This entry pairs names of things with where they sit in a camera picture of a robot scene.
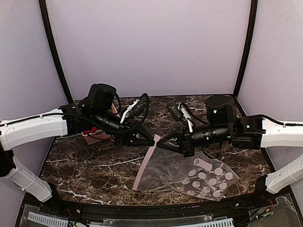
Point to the left black frame post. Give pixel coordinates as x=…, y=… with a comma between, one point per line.
x=53, y=50

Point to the clear zip top bag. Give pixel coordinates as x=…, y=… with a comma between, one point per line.
x=197, y=176

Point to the black front rail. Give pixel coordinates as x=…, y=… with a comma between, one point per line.
x=234, y=206

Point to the black frame post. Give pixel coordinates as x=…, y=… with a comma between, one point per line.
x=246, y=48
x=53, y=50

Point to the pink plastic basket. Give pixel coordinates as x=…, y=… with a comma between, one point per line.
x=100, y=135

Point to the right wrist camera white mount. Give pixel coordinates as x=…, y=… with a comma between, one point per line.
x=180, y=114

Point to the white slotted cable duct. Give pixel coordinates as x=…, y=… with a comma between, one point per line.
x=201, y=221

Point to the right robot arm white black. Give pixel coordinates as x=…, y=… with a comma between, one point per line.
x=248, y=132

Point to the red toy food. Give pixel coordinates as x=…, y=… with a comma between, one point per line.
x=93, y=130

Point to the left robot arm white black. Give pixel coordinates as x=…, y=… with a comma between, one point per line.
x=71, y=119

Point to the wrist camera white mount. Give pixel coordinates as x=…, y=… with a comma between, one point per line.
x=136, y=108
x=180, y=114

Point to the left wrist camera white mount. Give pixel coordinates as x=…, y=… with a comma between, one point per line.
x=136, y=108

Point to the right black frame post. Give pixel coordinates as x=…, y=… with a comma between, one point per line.
x=246, y=48

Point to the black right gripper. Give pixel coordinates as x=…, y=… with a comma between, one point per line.
x=186, y=143

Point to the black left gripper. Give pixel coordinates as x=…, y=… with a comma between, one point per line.
x=125, y=135

